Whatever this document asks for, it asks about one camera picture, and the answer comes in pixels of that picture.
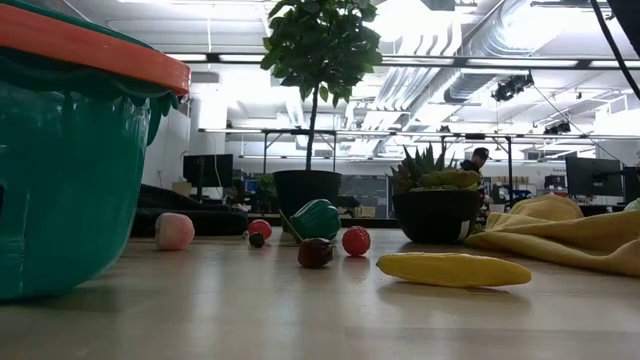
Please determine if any black bowl planter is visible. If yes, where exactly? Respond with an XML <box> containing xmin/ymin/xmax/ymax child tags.
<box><xmin>392</xmin><ymin>189</ymin><xmax>481</xmax><ymax>245</ymax></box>

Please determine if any black ceiling-mounted camera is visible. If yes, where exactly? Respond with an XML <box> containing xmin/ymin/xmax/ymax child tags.
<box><xmin>491</xmin><ymin>72</ymin><xmax>535</xmax><ymax>104</ymax></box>

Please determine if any green spiky succulent plant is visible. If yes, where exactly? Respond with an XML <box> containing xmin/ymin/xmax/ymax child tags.
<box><xmin>389</xmin><ymin>143</ymin><xmax>482</xmax><ymax>194</ymax></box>

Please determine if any yellow cloth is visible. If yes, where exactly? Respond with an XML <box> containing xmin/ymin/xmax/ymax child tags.
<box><xmin>464</xmin><ymin>193</ymin><xmax>640</xmax><ymax>279</ymax></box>

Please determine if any red strawberry toy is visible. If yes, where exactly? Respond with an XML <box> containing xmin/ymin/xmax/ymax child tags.
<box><xmin>341</xmin><ymin>225</ymin><xmax>372</xmax><ymax>258</ymax></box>

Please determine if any black cloth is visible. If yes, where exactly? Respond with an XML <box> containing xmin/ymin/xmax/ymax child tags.
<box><xmin>130</xmin><ymin>183</ymin><xmax>250</xmax><ymax>238</ymax></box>

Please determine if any black round tree pot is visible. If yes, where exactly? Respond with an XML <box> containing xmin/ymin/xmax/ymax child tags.
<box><xmin>272</xmin><ymin>169</ymin><xmax>344</xmax><ymax>234</ymax></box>

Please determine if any black computer monitor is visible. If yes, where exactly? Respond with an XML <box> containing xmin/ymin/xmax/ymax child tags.
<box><xmin>182</xmin><ymin>153</ymin><xmax>235</xmax><ymax>199</ymax></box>
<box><xmin>622</xmin><ymin>166</ymin><xmax>640</xmax><ymax>205</ymax></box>
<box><xmin>565</xmin><ymin>156</ymin><xmax>624</xmax><ymax>197</ymax></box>

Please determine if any dark red cherry toy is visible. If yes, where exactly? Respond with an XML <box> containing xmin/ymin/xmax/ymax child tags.
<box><xmin>277</xmin><ymin>208</ymin><xmax>335</xmax><ymax>270</ymax></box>

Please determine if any artificial green leafy tree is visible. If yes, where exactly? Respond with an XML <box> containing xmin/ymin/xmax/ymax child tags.
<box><xmin>259</xmin><ymin>0</ymin><xmax>384</xmax><ymax>174</ymax></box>

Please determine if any small black ceiling fixture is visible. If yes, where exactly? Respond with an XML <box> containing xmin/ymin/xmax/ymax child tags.
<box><xmin>543</xmin><ymin>119</ymin><xmax>572</xmax><ymax>136</ymax></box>

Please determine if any person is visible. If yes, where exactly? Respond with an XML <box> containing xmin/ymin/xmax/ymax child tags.
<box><xmin>459</xmin><ymin>146</ymin><xmax>494</xmax><ymax>221</ymax></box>

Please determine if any teal plastic slotted basket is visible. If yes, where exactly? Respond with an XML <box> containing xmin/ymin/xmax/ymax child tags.
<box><xmin>0</xmin><ymin>0</ymin><xmax>181</xmax><ymax>302</ymax></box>

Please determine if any black overhead light bar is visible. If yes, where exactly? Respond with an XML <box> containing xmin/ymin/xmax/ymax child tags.
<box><xmin>164</xmin><ymin>52</ymin><xmax>640</xmax><ymax>71</ymax></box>

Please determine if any small background green plant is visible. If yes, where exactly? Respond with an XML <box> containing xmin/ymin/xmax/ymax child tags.
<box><xmin>257</xmin><ymin>173</ymin><xmax>279</xmax><ymax>214</ymax></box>

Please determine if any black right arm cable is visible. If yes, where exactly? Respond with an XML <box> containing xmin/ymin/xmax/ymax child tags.
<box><xmin>588</xmin><ymin>0</ymin><xmax>640</xmax><ymax>101</ymax></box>

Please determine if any green bell pepper toy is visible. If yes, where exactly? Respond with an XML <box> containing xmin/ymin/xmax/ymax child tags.
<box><xmin>288</xmin><ymin>198</ymin><xmax>343</xmax><ymax>242</ymax></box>

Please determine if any small red round toy fruit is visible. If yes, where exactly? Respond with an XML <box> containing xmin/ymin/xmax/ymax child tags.
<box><xmin>247</xmin><ymin>218</ymin><xmax>274</xmax><ymax>241</ymax></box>

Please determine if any yellow banana toy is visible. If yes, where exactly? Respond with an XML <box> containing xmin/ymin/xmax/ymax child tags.
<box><xmin>375</xmin><ymin>252</ymin><xmax>533</xmax><ymax>289</ymax></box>

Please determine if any pink peach toy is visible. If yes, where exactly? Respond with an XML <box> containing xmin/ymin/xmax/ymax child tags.
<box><xmin>154</xmin><ymin>212</ymin><xmax>196</xmax><ymax>252</ymax></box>

